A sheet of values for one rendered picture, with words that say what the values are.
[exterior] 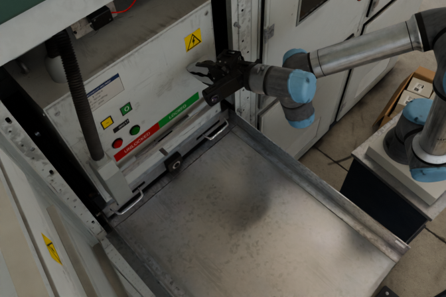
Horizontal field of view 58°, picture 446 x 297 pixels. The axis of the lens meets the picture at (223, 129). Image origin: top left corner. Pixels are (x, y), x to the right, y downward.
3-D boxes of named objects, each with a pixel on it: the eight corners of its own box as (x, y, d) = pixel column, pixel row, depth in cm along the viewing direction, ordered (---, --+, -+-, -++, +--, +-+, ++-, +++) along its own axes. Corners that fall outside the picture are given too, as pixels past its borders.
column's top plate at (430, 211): (407, 107, 162) (409, 103, 160) (488, 163, 146) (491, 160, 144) (350, 155, 151) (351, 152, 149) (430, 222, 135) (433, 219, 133)
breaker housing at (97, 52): (222, 112, 143) (212, -2, 103) (107, 205, 124) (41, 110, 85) (135, 44, 165) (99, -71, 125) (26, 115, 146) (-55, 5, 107)
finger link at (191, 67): (196, 58, 115) (222, 62, 110) (184, 71, 112) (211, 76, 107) (192, 49, 113) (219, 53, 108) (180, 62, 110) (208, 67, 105)
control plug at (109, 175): (134, 194, 110) (117, 162, 96) (119, 206, 108) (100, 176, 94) (117, 177, 113) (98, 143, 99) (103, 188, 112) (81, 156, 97)
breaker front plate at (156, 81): (222, 115, 142) (213, 3, 103) (110, 205, 124) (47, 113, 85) (220, 113, 143) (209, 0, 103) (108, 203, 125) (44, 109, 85)
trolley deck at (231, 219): (403, 253, 123) (409, 246, 118) (267, 429, 100) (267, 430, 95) (243, 128, 153) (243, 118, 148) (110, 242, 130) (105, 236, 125)
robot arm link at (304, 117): (314, 95, 112) (307, 70, 103) (317, 129, 106) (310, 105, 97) (287, 100, 115) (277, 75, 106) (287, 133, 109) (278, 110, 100)
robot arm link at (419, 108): (428, 116, 137) (443, 91, 126) (437, 150, 130) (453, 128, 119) (391, 117, 138) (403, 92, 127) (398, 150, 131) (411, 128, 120)
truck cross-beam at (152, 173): (229, 118, 147) (228, 108, 142) (107, 218, 127) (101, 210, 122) (219, 111, 149) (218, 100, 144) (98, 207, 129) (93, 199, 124)
